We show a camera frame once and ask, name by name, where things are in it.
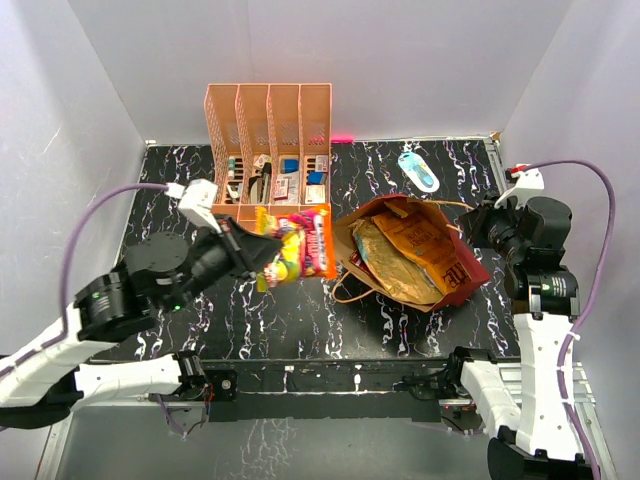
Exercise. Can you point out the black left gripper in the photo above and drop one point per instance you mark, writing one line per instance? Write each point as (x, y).
(253, 250)

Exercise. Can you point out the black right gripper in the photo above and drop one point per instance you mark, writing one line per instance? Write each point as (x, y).
(475, 221)

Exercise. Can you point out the orange snack packet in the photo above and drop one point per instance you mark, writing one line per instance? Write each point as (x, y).
(418, 232)

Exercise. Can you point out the colourful candy snack bag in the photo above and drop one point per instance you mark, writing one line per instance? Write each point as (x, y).
(307, 249)

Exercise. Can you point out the red brown paper bag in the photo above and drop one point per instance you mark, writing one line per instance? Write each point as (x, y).
(344, 245)

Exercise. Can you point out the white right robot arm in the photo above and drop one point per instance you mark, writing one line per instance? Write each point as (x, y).
(534, 436)

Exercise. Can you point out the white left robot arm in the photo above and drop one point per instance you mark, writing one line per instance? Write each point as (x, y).
(48, 379)

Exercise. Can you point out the grey black stapler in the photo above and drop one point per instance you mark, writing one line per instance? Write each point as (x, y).
(260, 185)

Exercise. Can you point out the white red label packet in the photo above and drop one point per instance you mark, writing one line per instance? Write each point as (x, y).
(287, 189)

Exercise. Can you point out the blue white packaged item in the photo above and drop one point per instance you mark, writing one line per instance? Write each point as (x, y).
(416, 169)

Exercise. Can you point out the white flat box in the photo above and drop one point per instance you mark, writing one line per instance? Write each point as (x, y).
(315, 194)

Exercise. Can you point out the gold snack packet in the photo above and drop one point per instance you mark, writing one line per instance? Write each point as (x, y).
(402, 279)

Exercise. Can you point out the blue grey eraser back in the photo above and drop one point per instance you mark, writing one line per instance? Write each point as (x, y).
(289, 165)

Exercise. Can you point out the blue grey eraser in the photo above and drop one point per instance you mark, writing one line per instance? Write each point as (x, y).
(289, 165)
(317, 178)

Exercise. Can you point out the blue grey eraser right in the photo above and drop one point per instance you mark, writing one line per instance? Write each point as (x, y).
(317, 178)

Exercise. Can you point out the white glue stick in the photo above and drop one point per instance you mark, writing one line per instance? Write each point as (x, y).
(231, 168)

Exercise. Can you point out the red snack packet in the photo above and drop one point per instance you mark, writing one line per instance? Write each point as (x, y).
(356, 260)

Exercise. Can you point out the peach plastic desk organizer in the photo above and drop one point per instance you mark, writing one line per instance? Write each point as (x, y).
(282, 120)

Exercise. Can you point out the white red small box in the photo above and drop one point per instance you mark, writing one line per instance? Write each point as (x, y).
(321, 163)

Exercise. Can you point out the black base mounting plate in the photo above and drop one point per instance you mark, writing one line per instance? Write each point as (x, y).
(330, 389)

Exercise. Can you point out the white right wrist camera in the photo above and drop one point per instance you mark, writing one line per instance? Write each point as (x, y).
(525, 182)

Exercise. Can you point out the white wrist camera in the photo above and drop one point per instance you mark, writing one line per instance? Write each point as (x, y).
(195, 202)
(525, 182)

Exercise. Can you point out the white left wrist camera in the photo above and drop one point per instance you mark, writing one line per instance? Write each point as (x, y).
(195, 202)

